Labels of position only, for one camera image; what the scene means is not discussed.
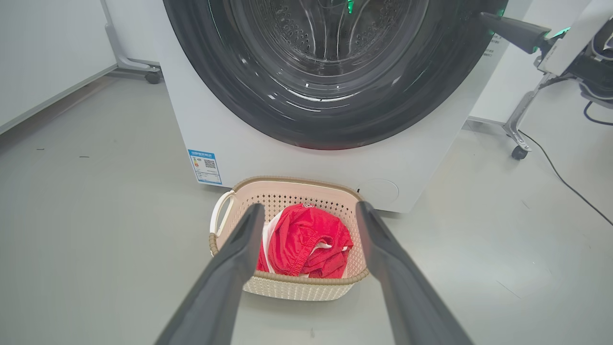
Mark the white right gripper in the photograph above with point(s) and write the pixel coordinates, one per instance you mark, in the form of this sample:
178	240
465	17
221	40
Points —
574	38

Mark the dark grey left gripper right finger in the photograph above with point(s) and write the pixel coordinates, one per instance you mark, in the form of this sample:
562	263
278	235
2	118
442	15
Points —
402	297

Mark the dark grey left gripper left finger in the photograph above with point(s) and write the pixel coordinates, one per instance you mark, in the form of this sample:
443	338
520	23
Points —
225	287

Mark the red garment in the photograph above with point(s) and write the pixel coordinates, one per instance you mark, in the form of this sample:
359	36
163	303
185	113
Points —
306	239

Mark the black round glass washer door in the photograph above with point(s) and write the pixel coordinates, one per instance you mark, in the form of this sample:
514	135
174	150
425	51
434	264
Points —
239	86

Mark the cream perforated basket brown rim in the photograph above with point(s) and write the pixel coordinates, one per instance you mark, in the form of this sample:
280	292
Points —
297	290

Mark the white front-load washing machine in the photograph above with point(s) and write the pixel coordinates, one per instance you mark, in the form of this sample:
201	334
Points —
287	163

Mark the metal leg with caster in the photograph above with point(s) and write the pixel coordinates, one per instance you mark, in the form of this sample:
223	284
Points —
519	152
153	76

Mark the blue energy label sticker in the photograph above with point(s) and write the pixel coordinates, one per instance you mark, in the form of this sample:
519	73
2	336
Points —
205	166

